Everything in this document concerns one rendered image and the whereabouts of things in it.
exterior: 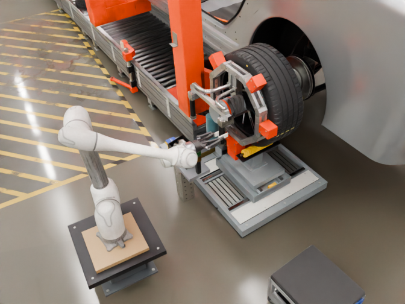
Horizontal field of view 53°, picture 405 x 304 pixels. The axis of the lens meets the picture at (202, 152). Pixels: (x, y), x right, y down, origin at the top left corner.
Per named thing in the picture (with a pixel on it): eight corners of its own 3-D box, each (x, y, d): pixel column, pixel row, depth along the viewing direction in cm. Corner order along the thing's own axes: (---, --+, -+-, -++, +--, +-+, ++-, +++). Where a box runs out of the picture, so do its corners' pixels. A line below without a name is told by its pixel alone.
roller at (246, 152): (276, 144, 289) (276, 138, 285) (243, 160, 279) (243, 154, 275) (270, 139, 293) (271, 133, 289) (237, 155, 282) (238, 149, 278)
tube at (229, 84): (232, 88, 256) (232, 74, 248) (207, 99, 248) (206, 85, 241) (216, 76, 267) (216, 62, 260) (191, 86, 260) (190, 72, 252)
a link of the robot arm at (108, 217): (100, 243, 246) (92, 219, 232) (98, 221, 260) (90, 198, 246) (127, 236, 249) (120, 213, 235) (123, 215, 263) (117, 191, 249)
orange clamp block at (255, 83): (261, 89, 241) (267, 82, 233) (251, 94, 238) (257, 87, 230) (255, 79, 242) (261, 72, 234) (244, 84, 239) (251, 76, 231)
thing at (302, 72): (317, 99, 275) (306, 53, 266) (308, 103, 272) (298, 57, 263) (287, 99, 303) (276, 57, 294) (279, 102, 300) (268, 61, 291)
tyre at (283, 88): (245, 24, 269) (238, 99, 318) (216, 34, 260) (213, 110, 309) (314, 76, 232) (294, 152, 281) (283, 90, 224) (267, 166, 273)
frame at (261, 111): (264, 155, 267) (270, 87, 230) (256, 160, 265) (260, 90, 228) (217, 114, 302) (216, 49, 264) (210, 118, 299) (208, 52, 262)
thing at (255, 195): (290, 184, 314) (291, 175, 308) (253, 204, 301) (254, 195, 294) (250, 148, 346) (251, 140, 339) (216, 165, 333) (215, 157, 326)
